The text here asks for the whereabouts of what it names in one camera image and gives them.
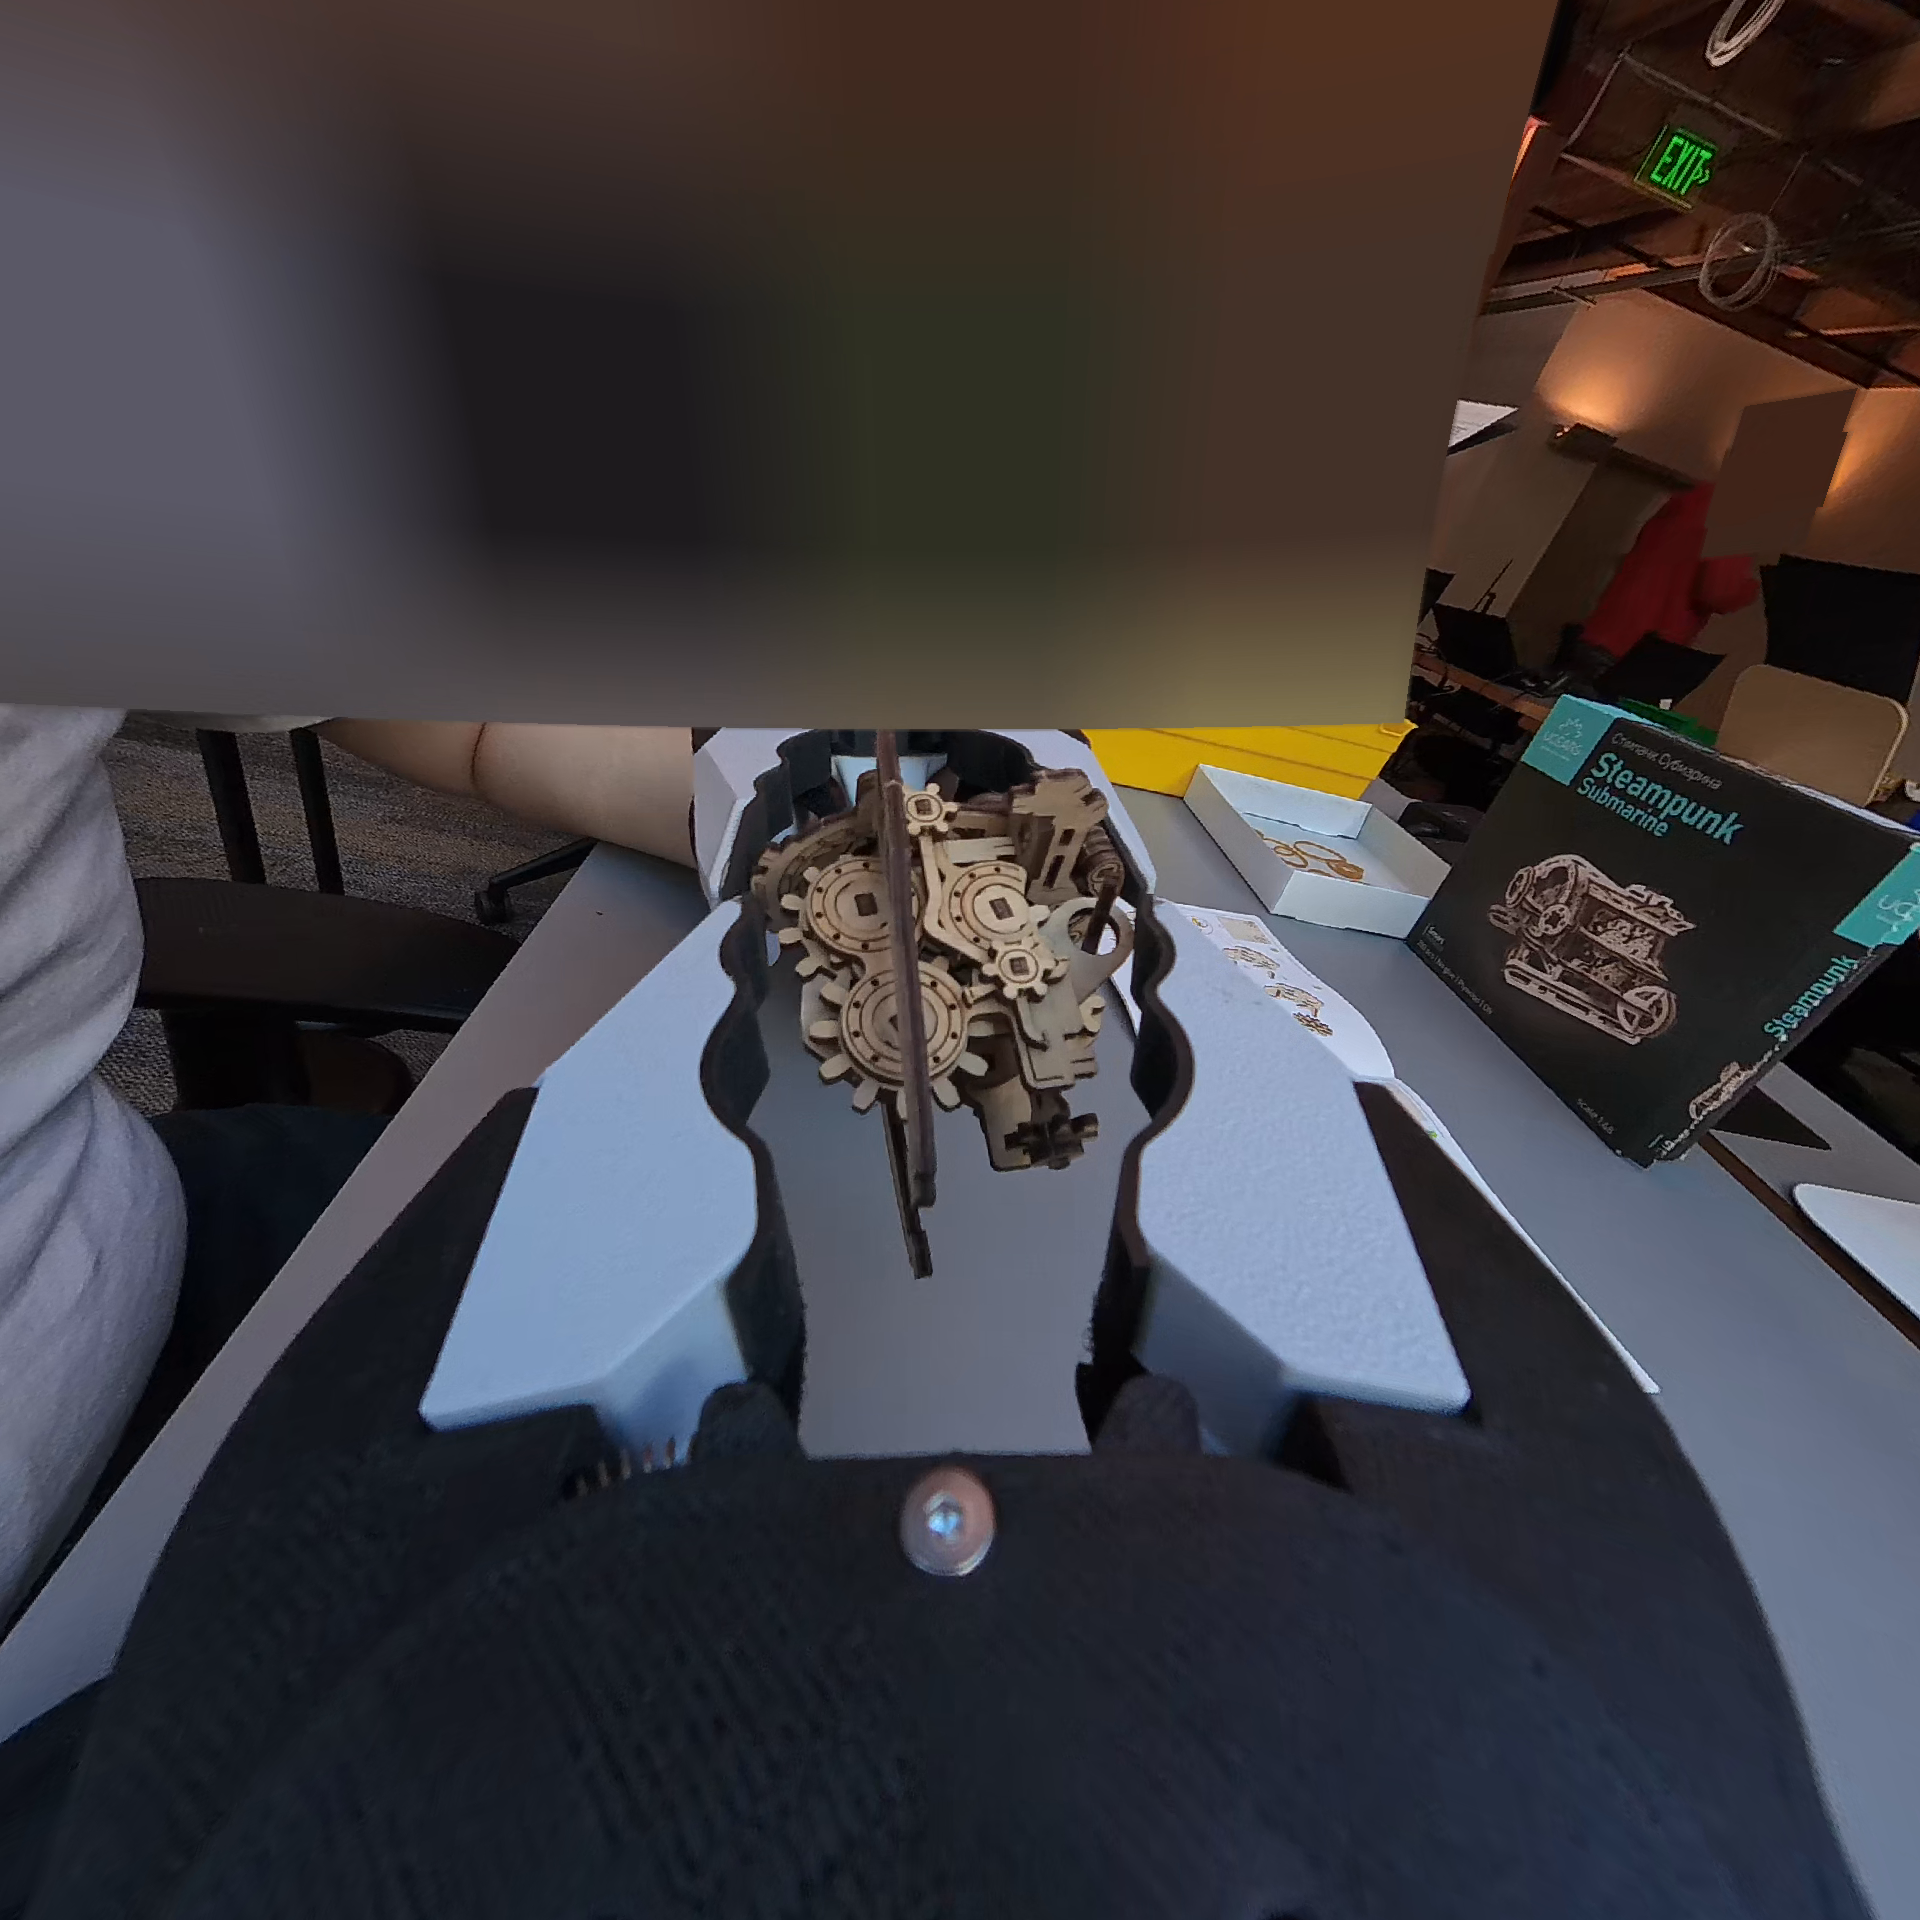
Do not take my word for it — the person in white shirt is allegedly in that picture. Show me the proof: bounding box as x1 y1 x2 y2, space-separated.
0 708 191 1631

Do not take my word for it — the wooden gear model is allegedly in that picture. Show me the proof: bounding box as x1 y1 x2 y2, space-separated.
744 726 1137 1176

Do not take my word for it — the white flat base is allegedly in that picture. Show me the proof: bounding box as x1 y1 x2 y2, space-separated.
1788 1180 1920 1325

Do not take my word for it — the black model kit box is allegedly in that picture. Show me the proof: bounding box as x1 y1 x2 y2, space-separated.
1410 693 1920 1171

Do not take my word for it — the plywood board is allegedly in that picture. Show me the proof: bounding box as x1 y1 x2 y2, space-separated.
1715 661 1901 811

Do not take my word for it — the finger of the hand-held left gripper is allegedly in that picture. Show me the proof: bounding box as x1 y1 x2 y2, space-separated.
692 732 819 906
984 730 1106 797

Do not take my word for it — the person's left forearm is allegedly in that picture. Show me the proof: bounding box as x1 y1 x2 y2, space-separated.
317 722 700 869

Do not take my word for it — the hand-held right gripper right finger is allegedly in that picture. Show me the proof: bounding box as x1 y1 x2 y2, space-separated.
1073 893 1473 1458

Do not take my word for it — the black office chair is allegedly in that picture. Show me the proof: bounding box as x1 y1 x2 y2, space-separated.
130 875 522 1121

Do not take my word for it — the green exit sign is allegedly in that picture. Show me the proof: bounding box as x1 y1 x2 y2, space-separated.
1640 127 1731 209

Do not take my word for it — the white cardboard tray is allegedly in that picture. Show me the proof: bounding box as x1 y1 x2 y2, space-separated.
1185 758 1452 942

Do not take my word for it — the yellow plastic bin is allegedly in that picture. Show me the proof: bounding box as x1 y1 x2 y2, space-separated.
1082 723 1422 801

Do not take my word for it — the assembly instruction booklet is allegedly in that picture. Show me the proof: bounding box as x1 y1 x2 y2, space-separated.
1175 902 1662 1399

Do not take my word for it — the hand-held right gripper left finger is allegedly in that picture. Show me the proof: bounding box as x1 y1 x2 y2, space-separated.
419 895 808 1456

